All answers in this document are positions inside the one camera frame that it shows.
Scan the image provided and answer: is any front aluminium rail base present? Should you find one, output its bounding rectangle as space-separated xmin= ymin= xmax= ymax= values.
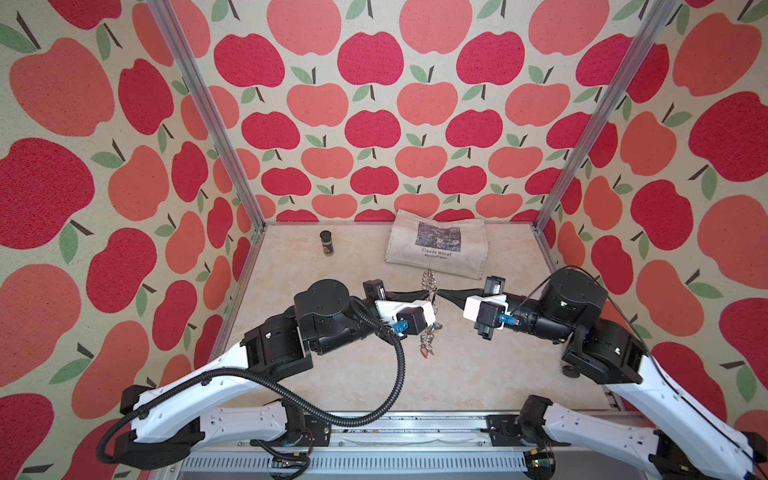
xmin=154 ymin=407 xmax=637 ymax=479

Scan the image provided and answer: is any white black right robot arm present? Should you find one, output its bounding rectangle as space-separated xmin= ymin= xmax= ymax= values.
xmin=437 ymin=266 xmax=767 ymax=479

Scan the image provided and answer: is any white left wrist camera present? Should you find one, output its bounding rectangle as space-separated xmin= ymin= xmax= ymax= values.
xmin=377 ymin=301 xmax=429 ymax=336

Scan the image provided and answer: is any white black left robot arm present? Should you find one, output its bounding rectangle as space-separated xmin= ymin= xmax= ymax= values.
xmin=96 ymin=279 xmax=436 ymax=471

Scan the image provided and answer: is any cream Monet canvas bag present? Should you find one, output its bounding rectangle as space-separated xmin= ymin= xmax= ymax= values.
xmin=385 ymin=210 xmax=488 ymax=279

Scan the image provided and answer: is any right rear aluminium frame post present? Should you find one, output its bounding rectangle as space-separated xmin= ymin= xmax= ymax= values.
xmin=532 ymin=0 xmax=682 ymax=234

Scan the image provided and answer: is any small dark spice jar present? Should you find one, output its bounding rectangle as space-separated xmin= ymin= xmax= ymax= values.
xmin=319 ymin=230 xmax=334 ymax=256

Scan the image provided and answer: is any left rear aluminium frame post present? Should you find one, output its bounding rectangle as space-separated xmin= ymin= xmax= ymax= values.
xmin=148 ymin=1 xmax=266 ymax=235

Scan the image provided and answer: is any metal disc with key rings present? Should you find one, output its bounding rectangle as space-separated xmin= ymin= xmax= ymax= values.
xmin=420 ymin=269 xmax=443 ymax=352

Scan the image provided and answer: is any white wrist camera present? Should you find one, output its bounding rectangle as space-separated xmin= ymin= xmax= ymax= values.
xmin=462 ymin=294 xmax=510 ymax=335
xmin=377 ymin=301 xmax=429 ymax=336

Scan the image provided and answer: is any aluminium frame post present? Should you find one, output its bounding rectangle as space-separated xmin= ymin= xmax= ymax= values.
xmin=532 ymin=0 xmax=682 ymax=234
xmin=148 ymin=1 xmax=266 ymax=235

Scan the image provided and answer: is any black corrugated cable hose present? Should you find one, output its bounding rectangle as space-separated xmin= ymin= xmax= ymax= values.
xmin=95 ymin=296 xmax=407 ymax=466

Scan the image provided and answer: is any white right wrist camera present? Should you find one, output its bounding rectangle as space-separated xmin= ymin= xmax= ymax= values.
xmin=462 ymin=294 xmax=510 ymax=335

